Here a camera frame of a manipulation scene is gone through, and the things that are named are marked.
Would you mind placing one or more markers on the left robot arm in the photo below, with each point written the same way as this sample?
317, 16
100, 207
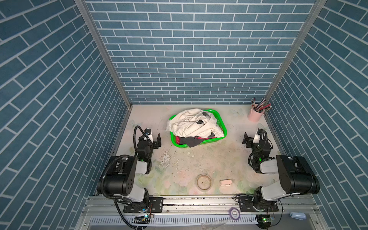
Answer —
117, 181

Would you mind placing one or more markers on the white t shirt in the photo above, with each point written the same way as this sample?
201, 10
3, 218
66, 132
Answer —
195, 123

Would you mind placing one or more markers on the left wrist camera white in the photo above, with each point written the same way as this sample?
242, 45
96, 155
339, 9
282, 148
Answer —
147, 132

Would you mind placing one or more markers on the coloured pencils bundle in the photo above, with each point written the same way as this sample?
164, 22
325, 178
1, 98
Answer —
261, 106

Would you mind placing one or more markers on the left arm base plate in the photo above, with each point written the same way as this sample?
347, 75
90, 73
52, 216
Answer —
148, 205

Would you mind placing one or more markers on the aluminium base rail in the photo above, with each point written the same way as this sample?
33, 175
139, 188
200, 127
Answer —
221, 204

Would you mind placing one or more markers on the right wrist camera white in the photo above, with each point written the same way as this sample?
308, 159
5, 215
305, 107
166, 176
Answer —
259, 136

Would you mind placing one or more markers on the pale blue computer mouse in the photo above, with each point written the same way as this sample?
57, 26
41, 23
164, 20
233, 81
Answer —
298, 216

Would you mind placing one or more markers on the grey t shirt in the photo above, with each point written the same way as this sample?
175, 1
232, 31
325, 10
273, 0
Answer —
189, 144

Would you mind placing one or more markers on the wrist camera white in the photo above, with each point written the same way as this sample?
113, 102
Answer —
147, 132
259, 136

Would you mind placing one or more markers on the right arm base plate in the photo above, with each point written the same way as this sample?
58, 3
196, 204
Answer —
251, 204

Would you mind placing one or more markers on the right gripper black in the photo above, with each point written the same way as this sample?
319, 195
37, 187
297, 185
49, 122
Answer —
248, 141

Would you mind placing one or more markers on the purple tape roll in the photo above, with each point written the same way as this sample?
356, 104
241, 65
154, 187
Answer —
234, 214

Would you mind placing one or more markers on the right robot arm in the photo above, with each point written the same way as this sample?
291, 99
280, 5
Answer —
295, 175

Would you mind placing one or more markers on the pink pencil cup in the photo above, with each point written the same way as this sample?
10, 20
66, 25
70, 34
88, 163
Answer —
254, 116

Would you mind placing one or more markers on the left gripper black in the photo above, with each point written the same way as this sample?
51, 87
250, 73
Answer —
155, 143

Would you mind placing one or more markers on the magenta t shirt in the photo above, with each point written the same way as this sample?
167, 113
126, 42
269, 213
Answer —
192, 140

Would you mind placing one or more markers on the green plastic basket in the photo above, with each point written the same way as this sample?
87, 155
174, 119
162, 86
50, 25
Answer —
219, 122

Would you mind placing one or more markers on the pink eraser block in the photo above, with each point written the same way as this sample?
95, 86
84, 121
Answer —
227, 182

